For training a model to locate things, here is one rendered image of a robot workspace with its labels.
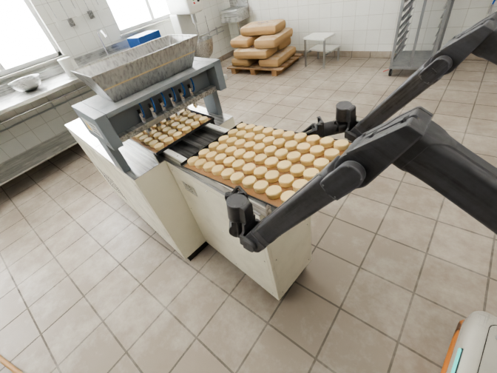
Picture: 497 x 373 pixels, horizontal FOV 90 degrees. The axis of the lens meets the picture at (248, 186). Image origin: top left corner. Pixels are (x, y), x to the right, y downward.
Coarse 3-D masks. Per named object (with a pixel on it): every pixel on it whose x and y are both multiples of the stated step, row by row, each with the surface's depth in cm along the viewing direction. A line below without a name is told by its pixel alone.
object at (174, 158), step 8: (168, 152) 129; (176, 152) 127; (168, 160) 134; (176, 160) 125; (184, 160) 121; (184, 168) 124; (200, 176) 115; (216, 184) 108; (224, 192) 107; (256, 200) 92; (256, 208) 94; (264, 208) 89
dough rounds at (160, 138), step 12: (180, 120) 149; (192, 120) 146; (204, 120) 144; (144, 132) 150; (156, 132) 143; (168, 132) 140; (180, 132) 137; (144, 144) 139; (156, 144) 133; (168, 144) 134
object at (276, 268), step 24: (192, 192) 135; (216, 192) 111; (216, 216) 131; (264, 216) 97; (216, 240) 160; (288, 240) 122; (240, 264) 154; (264, 264) 123; (288, 264) 133; (264, 288) 150; (288, 288) 148
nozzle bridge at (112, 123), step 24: (192, 72) 128; (216, 72) 138; (96, 96) 127; (144, 96) 115; (168, 96) 132; (216, 96) 157; (96, 120) 105; (120, 120) 120; (120, 144) 115; (120, 168) 134
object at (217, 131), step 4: (208, 124) 144; (212, 124) 142; (200, 128) 150; (204, 128) 147; (208, 128) 144; (212, 128) 140; (216, 128) 138; (220, 128) 138; (224, 128) 137; (208, 132) 147; (212, 132) 143; (216, 132) 141; (220, 132) 137; (224, 132) 134; (216, 136) 143
